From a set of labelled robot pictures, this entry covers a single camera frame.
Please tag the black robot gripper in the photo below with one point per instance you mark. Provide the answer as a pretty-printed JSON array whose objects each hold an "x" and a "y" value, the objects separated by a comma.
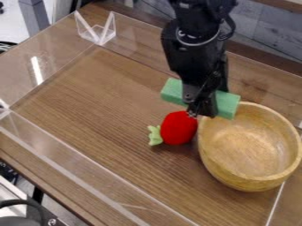
[{"x": 198, "y": 59}]

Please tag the green foam block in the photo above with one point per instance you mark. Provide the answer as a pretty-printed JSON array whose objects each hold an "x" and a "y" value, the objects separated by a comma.
[{"x": 228, "y": 101}]

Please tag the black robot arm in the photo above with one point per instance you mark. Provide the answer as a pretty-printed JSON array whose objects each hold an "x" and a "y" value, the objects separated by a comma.
[{"x": 199, "y": 17}]

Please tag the brown wooden bowl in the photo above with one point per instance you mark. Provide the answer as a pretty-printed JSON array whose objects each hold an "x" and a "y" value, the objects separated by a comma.
[{"x": 253, "y": 151}]

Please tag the red plush strawberry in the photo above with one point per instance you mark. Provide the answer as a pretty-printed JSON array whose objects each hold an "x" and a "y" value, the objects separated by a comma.
[{"x": 175, "y": 131}]

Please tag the clear acrylic tray wall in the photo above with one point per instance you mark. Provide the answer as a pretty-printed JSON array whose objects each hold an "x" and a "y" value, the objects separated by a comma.
[{"x": 77, "y": 104}]

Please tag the clear acrylic corner bracket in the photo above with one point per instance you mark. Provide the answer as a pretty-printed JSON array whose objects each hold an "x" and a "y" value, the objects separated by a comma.
[{"x": 98, "y": 34}]

